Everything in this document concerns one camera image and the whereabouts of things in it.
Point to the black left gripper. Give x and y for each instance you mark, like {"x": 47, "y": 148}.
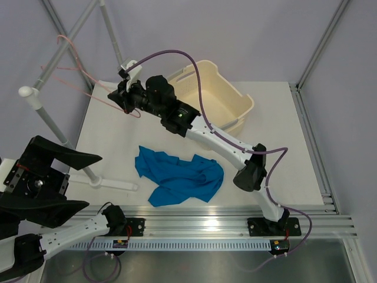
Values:
{"x": 26, "y": 186}

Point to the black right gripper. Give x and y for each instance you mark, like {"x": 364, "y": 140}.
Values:
{"x": 122, "y": 98}

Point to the blue t shirt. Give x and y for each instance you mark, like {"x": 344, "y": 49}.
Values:
{"x": 178, "y": 180}

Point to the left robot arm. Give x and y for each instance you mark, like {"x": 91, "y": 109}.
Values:
{"x": 24, "y": 254}

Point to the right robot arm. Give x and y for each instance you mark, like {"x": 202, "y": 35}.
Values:
{"x": 157, "y": 97}

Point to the cream plastic laundry basket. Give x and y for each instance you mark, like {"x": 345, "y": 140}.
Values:
{"x": 224, "y": 106}

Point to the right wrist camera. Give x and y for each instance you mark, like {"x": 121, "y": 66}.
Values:
{"x": 130, "y": 72}

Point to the white slotted cable duct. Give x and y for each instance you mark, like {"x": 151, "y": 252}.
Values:
{"x": 182, "y": 245}

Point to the grey aluminium frame post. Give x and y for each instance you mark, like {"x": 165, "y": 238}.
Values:
{"x": 323, "y": 42}

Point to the aluminium mounting rail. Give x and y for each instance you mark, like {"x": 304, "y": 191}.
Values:
{"x": 231, "y": 223}

